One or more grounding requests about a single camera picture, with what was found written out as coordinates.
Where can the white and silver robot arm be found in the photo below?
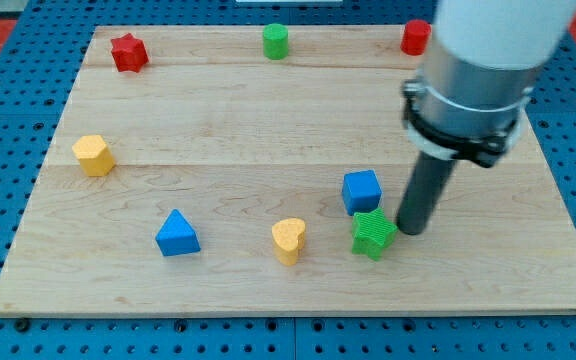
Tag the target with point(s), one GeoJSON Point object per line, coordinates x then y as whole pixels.
{"type": "Point", "coordinates": [467, 98]}

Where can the yellow heart block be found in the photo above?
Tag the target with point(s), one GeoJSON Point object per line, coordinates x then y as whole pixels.
{"type": "Point", "coordinates": [288, 240]}

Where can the blue cube block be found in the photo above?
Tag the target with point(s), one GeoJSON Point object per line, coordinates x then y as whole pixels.
{"type": "Point", "coordinates": [361, 192]}

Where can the wooden board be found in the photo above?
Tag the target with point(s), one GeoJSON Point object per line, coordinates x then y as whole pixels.
{"type": "Point", "coordinates": [236, 143]}

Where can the green star block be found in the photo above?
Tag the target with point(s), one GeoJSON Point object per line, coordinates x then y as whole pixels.
{"type": "Point", "coordinates": [372, 233]}

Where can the blue triangle block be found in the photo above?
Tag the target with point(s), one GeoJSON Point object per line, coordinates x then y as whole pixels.
{"type": "Point", "coordinates": [176, 236]}

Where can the dark grey cylindrical pointer rod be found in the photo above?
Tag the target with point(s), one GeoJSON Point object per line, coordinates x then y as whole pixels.
{"type": "Point", "coordinates": [426, 184]}

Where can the green cylinder block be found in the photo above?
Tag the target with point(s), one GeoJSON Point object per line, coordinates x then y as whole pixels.
{"type": "Point", "coordinates": [275, 41]}

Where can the red cylinder block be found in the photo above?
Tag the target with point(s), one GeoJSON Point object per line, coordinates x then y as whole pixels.
{"type": "Point", "coordinates": [415, 37]}

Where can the yellow hexagon block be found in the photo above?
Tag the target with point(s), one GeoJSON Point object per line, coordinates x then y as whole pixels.
{"type": "Point", "coordinates": [93, 155]}

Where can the red star block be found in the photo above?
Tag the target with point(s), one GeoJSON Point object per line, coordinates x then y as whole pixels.
{"type": "Point", "coordinates": [129, 53]}

